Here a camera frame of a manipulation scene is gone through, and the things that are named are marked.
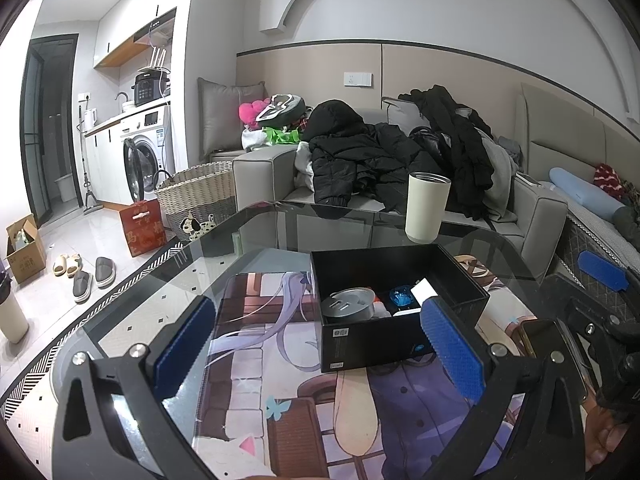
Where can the blue bolster pillow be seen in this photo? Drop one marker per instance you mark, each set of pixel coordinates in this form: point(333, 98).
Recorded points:
point(585, 194)

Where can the grey sofa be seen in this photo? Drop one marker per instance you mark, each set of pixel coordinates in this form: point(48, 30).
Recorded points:
point(260, 175)

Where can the printed desk mat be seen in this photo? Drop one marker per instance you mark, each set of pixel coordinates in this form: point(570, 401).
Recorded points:
point(250, 370)

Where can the grey white cloth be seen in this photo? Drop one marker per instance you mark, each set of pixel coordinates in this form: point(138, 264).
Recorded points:
point(302, 165)

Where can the white bin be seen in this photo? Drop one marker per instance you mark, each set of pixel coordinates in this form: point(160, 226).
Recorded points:
point(65, 189)

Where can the brown cardboard box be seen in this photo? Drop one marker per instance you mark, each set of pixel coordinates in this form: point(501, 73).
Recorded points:
point(27, 260)

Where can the person's right hand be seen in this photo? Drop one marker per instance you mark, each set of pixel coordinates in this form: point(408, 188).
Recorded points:
point(605, 435)

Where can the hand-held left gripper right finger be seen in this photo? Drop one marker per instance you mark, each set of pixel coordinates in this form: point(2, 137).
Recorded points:
point(452, 350)

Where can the black pressure cooker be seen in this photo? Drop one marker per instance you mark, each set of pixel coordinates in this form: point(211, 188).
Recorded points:
point(147, 89)

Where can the white router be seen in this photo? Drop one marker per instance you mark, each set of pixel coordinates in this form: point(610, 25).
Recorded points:
point(156, 62)

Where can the grey garment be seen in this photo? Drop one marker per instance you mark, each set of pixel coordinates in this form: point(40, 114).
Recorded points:
point(500, 170)

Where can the mop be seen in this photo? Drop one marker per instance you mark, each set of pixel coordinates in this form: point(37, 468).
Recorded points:
point(87, 180)

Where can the white washing machine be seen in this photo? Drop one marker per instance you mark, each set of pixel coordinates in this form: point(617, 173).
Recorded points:
point(150, 150)

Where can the pink plush toy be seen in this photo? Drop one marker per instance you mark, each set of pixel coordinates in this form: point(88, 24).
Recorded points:
point(250, 111)

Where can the black cardboard box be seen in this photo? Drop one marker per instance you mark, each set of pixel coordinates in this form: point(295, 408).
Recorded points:
point(370, 345)

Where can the red patterned cloth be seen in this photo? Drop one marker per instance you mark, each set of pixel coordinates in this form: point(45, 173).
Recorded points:
point(607, 180)

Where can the white remote control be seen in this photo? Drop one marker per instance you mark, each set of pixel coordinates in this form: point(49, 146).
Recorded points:
point(424, 290)

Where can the cream tumbler cup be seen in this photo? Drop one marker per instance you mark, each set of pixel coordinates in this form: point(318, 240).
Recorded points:
point(425, 210)

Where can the grey cushion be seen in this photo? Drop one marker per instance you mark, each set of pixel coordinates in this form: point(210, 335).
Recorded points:
point(222, 115)
point(400, 115)

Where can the cream cup black lid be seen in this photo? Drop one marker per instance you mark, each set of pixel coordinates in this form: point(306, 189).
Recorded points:
point(12, 315)

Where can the grey round socket hub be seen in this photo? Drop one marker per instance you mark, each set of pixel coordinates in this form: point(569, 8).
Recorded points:
point(345, 306)

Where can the beige slippers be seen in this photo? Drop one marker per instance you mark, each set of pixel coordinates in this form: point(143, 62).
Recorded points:
point(67, 264)

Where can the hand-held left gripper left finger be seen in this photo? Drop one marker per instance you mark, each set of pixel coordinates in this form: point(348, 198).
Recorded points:
point(182, 345)

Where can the dark clothes pile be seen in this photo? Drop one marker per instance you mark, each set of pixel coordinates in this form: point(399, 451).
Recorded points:
point(460, 150)

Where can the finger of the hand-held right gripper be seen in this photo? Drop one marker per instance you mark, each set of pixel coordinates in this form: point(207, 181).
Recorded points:
point(600, 269)

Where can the green cloth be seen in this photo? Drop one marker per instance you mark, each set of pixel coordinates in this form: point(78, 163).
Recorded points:
point(280, 136)

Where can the range hood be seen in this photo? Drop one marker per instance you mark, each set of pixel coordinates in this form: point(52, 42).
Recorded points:
point(157, 27)

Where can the red cardboard box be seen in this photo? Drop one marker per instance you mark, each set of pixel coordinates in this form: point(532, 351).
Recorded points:
point(142, 230)

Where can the black white mask cushion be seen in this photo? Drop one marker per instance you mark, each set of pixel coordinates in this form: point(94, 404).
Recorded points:
point(280, 110)

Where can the blue plastic packet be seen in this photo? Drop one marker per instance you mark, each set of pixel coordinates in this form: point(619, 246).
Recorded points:
point(401, 297)

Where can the black puffer jacket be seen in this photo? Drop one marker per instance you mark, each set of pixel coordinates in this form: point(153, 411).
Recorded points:
point(345, 150)

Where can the grey slipper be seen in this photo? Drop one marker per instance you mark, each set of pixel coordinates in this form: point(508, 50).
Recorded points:
point(105, 271)
point(82, 286)

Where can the dark cloth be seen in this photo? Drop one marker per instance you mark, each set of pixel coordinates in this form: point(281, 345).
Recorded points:
point(627, 225)

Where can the dark door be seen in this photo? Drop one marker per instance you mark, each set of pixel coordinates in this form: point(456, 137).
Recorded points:
point(45, 130)

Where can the white kettle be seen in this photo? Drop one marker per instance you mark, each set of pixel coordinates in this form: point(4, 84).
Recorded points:
point(90, 120)

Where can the wall socket plate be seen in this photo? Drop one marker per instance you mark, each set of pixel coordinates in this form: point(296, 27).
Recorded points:
point(357, 79)

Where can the woven laundry basket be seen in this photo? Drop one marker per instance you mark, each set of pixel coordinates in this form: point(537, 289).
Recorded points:
point(195, 200)

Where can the beige headboard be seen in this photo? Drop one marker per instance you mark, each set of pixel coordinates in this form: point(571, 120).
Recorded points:
point(565, 130)

